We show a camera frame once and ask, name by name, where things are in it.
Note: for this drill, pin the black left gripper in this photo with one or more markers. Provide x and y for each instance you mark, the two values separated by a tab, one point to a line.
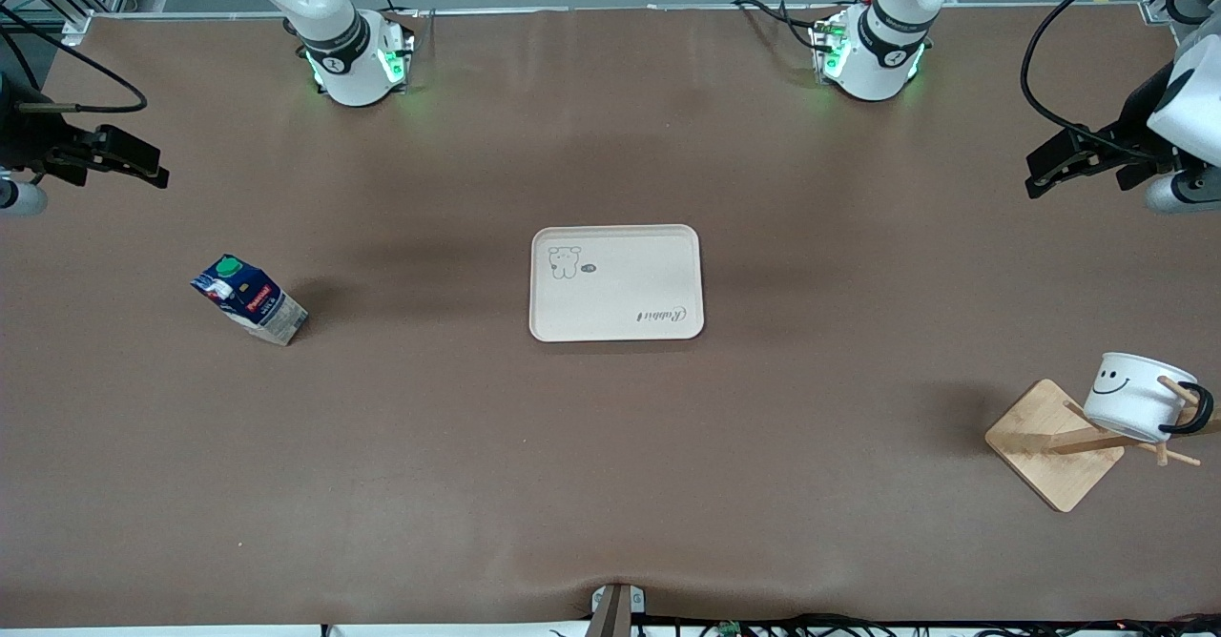
1134	133

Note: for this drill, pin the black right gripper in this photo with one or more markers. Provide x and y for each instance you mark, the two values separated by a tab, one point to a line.
19	137

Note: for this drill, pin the wooden mug stand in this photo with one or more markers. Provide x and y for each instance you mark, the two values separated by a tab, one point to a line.
1049	456

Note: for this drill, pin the cream tray with rabbit print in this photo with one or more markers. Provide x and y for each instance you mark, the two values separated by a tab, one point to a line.
620	294

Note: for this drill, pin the blue milk carton green cap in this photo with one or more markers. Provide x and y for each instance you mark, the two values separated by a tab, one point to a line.
253	303

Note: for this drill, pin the small green circuit board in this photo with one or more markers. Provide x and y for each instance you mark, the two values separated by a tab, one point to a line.
731	629

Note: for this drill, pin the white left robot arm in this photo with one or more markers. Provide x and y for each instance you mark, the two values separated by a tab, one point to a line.
887	46

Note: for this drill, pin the metal table edge bracket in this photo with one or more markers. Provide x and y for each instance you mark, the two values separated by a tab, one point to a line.
615	613

